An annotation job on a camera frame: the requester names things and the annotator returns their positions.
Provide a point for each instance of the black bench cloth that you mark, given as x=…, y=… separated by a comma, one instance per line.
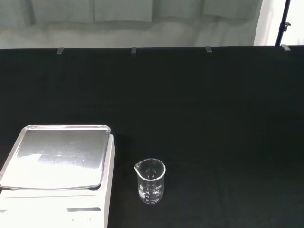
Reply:
x=202, y=118

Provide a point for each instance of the grey cloth clip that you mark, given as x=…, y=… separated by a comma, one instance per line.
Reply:
x=285, y=47
x=208, y=49
x=60, y=50
x=134, y=50

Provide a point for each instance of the pale grey backdrop curtain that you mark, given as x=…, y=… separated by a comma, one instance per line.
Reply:
x=118, y=23

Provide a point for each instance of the white electronic balance steel pan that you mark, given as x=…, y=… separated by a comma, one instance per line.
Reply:
x=59, y=156

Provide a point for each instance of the black tripod stand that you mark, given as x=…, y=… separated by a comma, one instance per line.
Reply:
x=282, y=23

